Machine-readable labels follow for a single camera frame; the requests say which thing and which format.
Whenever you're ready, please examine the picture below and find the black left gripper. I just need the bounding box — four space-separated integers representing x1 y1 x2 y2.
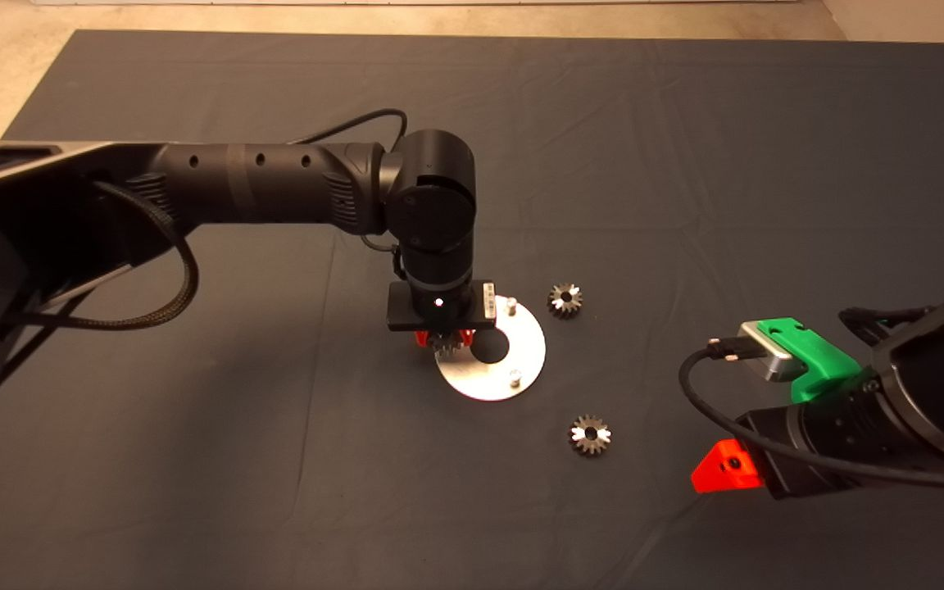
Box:
387 275 495 348

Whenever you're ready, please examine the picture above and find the green right camera mount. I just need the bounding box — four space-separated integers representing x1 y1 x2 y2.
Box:
757 317 883 404

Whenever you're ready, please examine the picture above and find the black right camera cable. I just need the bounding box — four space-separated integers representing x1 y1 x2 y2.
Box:
678 307 944 492

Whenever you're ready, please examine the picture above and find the dark grey table cloth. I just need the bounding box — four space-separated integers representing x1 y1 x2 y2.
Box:
0 29 944 590

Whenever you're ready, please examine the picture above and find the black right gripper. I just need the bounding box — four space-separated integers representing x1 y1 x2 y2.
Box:
691 379 911 500

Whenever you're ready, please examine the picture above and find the braided black arm cable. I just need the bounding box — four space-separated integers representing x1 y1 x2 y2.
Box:
0 180 198 333

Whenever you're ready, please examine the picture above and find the silver right camera box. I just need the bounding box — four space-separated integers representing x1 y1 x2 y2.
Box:
738 322 805 384

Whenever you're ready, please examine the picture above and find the black left camera cable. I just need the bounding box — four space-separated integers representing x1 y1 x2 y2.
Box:
292 108 409 279

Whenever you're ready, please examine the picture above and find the black camera cable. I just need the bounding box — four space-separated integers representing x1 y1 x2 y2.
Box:
292 108 409 279
678 307 944 492

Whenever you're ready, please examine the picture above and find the round metal carrier plate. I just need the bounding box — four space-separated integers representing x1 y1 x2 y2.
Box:
434 295 547 402

